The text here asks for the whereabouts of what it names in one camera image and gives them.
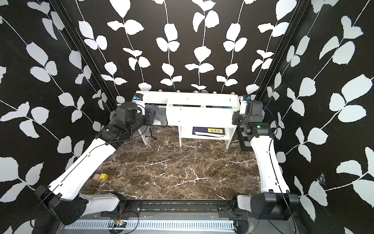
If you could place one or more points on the grey microfibre cloth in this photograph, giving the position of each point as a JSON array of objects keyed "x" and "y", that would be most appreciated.
[{"x": 159, "y": 114}]

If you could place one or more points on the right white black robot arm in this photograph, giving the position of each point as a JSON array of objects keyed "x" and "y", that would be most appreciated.
[{"x": 275, "y": 201}]

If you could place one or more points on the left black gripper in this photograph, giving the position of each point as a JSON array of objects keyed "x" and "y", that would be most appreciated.
[{"x": 149, "y": 117}]

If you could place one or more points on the small electronics board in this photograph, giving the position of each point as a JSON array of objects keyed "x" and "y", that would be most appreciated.
[{"x": 118, "y": 224}]

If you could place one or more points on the yellow toy cube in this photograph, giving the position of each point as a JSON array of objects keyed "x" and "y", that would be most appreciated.
[{"x": 103, "y": 177}]

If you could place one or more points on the dark blue book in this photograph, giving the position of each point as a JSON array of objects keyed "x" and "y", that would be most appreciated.
[{"x": 209, "y": 132}]

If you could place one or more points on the white perforated cable duct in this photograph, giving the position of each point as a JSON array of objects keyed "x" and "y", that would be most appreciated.
[{"x": 160, "y": 225}]

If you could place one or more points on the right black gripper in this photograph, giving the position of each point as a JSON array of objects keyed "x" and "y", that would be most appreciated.
[{"x": 237, "y": 114}]

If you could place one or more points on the black white checkerboard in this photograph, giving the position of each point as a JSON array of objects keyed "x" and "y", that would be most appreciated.
[{"x": 243, "y": 140}]

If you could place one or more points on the white wooden bookshelf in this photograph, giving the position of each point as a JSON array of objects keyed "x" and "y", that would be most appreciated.
[{"x": 189, "y": 110}]

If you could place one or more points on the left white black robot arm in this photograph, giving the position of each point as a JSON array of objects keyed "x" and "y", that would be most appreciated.
[{"x": 62, "y": 198}]

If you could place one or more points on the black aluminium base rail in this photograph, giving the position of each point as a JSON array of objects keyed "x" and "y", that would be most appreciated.
[{"x": 224, "y": 208}]

